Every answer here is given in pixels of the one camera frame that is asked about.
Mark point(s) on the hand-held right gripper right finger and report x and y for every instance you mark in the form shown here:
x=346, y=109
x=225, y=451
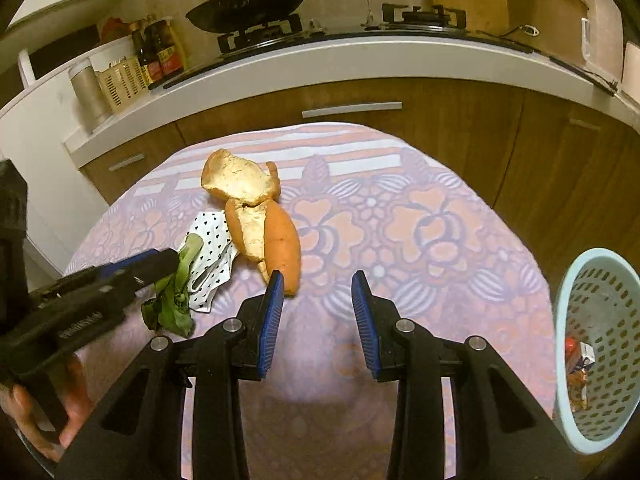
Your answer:
x=365, y=325

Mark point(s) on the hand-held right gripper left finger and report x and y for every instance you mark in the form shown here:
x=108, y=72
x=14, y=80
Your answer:
x=270, y=325

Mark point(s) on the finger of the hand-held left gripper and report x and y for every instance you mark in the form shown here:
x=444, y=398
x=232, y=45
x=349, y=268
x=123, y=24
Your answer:
x=155, y=265
x=115, y=266

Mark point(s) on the green vegetable leaf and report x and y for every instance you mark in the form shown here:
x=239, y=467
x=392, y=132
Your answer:
x=170, y=310

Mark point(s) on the long orange peel piece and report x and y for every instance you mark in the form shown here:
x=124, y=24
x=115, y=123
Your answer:
x=282, y=245

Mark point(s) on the broad orange peel piece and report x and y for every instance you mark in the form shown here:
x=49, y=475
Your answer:
x=235, y=177

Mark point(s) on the red plastic bag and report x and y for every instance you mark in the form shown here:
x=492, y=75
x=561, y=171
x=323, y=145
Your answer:
x=571, y=347

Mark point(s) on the teal plastic basket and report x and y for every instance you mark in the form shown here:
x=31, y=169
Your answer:
x=575, y=280

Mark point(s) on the colourful snack wrapper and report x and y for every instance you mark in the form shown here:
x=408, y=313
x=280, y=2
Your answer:
x=577, y=390

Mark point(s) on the person's left hand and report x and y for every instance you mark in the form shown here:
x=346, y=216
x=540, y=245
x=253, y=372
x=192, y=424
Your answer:
x=77, y=400

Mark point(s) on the polka dot wrapper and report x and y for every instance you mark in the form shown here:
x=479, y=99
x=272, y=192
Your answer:
x=212, y=240

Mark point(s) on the floral tablecloth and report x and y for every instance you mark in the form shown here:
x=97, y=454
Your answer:
x=425, y=260

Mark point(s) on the white side cabinet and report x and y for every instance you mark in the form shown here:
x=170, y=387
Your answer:
x=40, y=130

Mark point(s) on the grey cylindrical canister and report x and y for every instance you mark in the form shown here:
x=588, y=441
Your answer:
x=90, y=95

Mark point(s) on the woven chopstick holder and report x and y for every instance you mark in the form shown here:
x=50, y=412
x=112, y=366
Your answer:
x=122, y=85

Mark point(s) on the dark sauce bottle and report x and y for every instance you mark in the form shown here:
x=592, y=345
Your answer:
x=165, y=52
x=144, y=60

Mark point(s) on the wooden base cabinets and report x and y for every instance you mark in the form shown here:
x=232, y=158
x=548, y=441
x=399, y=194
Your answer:
x=450, y=110

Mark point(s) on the red pouch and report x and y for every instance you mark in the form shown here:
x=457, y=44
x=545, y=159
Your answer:
x=115, y=30

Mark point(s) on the black gas stove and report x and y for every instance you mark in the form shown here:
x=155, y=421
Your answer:
x=425, y=15

